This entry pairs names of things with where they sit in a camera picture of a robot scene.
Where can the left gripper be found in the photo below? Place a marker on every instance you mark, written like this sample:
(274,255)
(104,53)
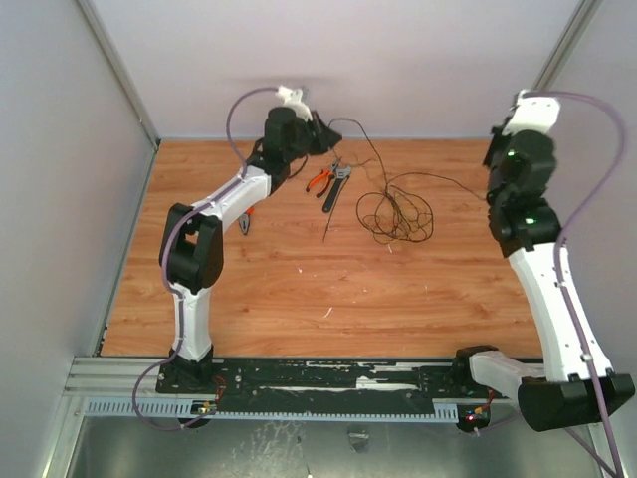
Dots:
(326,138)

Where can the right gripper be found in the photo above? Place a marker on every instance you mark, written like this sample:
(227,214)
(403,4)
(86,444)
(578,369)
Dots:
(493,150)

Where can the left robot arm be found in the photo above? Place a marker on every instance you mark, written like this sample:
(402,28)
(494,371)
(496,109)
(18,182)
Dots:
(192,249)

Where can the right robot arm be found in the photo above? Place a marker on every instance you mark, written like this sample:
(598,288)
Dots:
(526,229)

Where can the black zip tie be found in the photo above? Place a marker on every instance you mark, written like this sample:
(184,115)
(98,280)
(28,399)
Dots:
(329,224)

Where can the orange needle nose pliers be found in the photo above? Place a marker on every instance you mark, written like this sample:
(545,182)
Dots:
(324,178)

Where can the black adjustable wrench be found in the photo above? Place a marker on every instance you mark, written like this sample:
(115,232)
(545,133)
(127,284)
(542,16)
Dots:
(341,175)

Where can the orange black combination pliers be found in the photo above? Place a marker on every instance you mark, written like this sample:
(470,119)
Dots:
(244,220)

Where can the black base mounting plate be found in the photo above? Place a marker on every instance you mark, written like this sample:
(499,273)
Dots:
(323,384)

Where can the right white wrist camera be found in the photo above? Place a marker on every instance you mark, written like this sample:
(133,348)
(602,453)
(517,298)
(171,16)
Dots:
(528,112)

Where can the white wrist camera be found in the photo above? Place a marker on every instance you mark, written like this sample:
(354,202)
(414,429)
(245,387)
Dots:
(294,99)
(528,112)

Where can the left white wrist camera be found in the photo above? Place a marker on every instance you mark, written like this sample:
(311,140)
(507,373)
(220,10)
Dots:
(294,99)

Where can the right aluminium frame post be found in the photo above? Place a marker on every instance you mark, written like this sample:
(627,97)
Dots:
(566,43)

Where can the aluminium frame post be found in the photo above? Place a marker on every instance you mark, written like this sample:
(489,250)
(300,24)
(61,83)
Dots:
(566,43)
(116,64)

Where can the left aluminium frame post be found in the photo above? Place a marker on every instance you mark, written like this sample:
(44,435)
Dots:
(116,64)

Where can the aluminium front rail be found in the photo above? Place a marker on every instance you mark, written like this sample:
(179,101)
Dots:
(133,379)

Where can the grey slotted cable duct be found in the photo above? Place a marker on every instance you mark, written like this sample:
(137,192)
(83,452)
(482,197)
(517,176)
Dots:
(190,408)

